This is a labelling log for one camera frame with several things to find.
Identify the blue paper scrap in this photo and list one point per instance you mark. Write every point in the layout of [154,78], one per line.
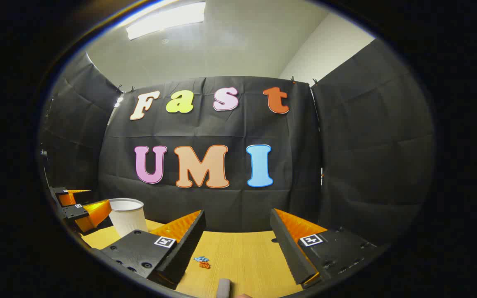
[201,259]

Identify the wooden desktop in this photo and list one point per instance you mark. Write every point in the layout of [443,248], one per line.
[242,256]

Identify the orange paper scrap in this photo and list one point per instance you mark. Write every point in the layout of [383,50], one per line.
[205,265]

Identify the ceiling light panel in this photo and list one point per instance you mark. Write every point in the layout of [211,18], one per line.
[166,20]

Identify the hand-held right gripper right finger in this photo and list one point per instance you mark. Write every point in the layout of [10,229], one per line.
[290,252]

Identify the small grey broom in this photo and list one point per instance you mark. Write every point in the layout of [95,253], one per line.
[223,288]

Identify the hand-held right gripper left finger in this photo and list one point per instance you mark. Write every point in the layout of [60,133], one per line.
[180,252]

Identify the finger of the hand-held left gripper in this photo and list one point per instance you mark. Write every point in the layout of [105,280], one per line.
[93,215]
[68,198]

